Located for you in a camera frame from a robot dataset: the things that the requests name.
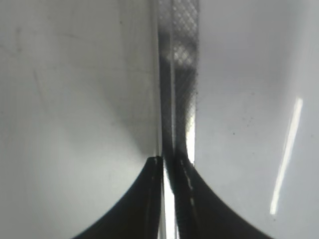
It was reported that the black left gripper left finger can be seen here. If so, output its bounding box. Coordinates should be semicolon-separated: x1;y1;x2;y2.
76;156;163;239

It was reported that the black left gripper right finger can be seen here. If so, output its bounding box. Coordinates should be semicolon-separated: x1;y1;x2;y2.
172;159;270;239

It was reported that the grey framed whiteboard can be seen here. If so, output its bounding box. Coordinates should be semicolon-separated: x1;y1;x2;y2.
0;0;319;239

